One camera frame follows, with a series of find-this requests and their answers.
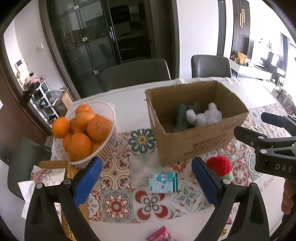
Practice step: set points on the orange fruit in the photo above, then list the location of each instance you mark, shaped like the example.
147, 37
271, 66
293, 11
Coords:
82, 108
82, 118
98, 128
60, 127
79, 147

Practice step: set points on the patterned tablecloth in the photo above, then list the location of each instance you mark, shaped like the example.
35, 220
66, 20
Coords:
134, 187

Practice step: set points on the white plush toy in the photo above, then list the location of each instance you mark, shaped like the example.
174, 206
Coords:
211, 116

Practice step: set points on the right hand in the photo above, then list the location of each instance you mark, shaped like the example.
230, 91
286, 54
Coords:
288, 197

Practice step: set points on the green plush toy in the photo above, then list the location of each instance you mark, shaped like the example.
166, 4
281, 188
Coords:
181, 121

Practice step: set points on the pink hawthorn snack bag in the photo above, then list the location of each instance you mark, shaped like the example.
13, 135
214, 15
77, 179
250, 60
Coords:
160, 235

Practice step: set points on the cardboard box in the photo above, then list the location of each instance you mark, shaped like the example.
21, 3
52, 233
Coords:
163, 104

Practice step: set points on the white shoe rack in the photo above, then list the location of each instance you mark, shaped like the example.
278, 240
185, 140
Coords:
39, 99

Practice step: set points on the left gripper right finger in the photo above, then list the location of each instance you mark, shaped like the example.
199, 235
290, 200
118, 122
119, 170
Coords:
250, 223

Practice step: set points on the grey dining chair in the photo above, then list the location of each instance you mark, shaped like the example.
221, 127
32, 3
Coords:
134, 73
210, 66

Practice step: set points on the teal tissue packet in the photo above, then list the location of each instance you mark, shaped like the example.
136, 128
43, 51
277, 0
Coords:
163, 182

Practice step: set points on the red strawberry plush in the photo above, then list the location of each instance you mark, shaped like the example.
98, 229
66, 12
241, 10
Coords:
221, 165

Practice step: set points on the black glass cabinet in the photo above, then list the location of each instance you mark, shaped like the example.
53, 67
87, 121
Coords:
87, 37

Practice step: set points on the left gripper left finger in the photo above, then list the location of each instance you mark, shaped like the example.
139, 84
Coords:
42, 222

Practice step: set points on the white basket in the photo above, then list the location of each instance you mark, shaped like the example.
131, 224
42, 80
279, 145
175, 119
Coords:
98, 149

